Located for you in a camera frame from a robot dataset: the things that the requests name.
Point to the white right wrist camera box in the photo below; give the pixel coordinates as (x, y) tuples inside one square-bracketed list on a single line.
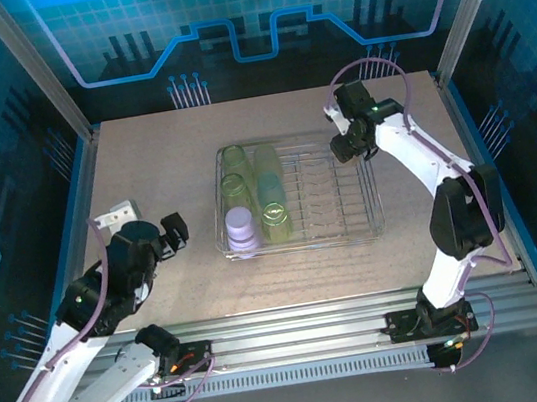
[(334, 118)]

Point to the aluminium table side rail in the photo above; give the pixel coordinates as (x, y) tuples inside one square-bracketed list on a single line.
[(85, 178), (465, 131)]

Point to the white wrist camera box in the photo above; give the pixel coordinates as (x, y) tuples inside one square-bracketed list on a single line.
[(121, 214), (334, 118)]

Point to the teal translucent plastic cup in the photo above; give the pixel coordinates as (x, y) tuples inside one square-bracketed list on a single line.
[(271, 190)]

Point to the purple plastic cup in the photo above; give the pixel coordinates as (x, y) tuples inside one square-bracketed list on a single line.
[(240, 230)]

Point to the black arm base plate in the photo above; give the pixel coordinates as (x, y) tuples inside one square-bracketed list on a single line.
[(195, 353), (399, 328)]

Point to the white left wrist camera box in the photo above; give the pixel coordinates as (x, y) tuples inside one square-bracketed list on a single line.
[(121, 214)]

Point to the aluminium front frame rail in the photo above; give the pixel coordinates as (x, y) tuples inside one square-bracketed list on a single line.
[(293, 329)]

